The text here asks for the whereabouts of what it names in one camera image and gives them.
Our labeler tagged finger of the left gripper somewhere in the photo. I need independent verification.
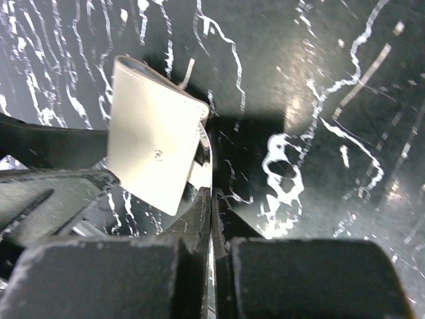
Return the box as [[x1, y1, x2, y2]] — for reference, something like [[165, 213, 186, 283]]
[[1, 114, 108, 169], [1, 169, 120, 246]]

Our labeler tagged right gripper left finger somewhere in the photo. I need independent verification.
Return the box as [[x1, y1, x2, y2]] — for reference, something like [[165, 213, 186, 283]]
[[1, 188, 211, 318]]

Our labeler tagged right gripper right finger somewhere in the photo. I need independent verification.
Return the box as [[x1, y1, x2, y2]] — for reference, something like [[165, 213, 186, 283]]
[[211, 191, 414, 318]]

